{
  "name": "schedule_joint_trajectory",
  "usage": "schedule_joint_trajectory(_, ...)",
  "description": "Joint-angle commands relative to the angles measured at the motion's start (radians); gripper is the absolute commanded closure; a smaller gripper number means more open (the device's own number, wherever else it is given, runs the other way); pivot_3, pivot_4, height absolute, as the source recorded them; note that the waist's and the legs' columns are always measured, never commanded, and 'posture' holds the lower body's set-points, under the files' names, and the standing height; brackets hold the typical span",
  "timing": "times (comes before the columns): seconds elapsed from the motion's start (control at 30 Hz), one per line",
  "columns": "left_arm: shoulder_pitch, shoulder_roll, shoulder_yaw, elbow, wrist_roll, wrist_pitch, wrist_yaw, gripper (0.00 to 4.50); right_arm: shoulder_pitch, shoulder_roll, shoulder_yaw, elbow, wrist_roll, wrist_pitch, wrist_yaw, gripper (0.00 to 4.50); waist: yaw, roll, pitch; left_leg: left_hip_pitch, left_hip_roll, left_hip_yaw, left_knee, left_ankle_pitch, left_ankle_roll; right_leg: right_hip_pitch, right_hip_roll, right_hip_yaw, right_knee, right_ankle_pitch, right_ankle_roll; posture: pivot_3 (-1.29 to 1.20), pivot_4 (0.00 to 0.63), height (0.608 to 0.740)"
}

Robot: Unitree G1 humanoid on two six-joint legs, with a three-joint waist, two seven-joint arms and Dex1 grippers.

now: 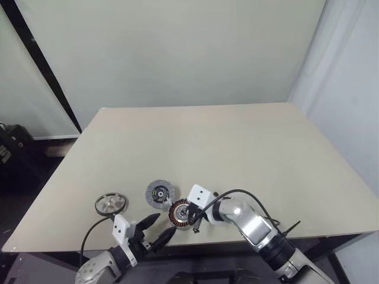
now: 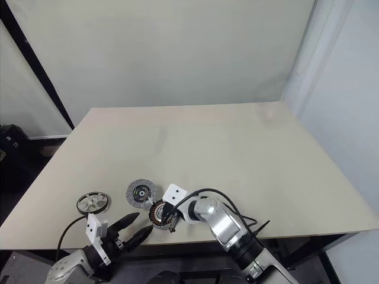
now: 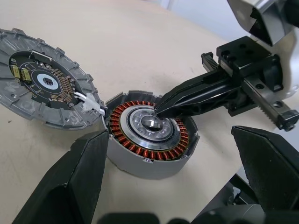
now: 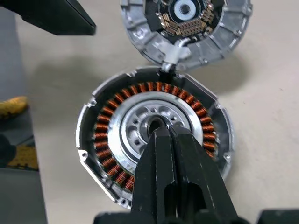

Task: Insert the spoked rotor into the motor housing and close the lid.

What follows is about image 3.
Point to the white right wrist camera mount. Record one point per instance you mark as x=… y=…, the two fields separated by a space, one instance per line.
x=289 y=58

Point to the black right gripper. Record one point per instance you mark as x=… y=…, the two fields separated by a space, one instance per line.
x=252 y=63

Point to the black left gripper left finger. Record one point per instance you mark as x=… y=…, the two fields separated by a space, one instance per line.
x=77 y=177

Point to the silver spoked rotor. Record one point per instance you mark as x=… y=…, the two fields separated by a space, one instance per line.
x=140 y=137

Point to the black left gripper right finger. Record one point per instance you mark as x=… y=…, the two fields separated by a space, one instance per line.
x=273 y=172

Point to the silver black robot body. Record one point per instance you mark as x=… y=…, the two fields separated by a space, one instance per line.
x=243 y=213

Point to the grey motor housing copper windings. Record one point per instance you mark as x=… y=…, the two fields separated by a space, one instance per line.
x=140 y=168

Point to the grey motor lid circuit board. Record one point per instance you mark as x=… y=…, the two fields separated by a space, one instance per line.
x=65 y=88

